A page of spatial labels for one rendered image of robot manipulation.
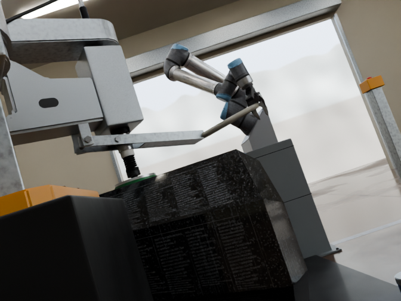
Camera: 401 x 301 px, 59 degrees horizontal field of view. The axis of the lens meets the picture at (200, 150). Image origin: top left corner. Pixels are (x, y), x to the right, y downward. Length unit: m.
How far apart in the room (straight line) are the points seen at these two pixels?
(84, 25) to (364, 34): 6.44
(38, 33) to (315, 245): 2.15
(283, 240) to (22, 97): 1.23
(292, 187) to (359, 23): 5.57
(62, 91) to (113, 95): 0.23
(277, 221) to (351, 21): 6.66
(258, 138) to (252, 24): 4.52
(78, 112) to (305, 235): 1.75
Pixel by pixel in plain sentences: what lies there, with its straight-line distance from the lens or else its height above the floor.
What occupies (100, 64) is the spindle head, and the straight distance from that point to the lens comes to 1.86.
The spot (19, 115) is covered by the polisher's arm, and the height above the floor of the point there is 1.22.
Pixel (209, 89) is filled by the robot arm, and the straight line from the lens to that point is 2.29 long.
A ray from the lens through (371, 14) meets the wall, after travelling 8.00.
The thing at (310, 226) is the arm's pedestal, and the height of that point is 0.21.
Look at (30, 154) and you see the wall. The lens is 7.46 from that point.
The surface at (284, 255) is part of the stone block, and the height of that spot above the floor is 0.36.
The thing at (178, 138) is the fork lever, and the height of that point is 0.99.
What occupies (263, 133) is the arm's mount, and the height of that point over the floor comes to 0.95.
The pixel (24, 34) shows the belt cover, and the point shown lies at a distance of 1.86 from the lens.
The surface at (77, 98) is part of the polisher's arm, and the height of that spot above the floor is 1.27.
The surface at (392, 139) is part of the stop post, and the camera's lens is 2.92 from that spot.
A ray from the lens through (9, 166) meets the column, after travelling 0.97.
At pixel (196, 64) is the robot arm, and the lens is 2.65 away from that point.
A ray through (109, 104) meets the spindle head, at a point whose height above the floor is 1.22.
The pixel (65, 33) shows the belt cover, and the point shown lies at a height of 1.60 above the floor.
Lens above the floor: 0.67
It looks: 7 degrees up
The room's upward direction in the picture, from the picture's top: 18 degrees counter-clockwise
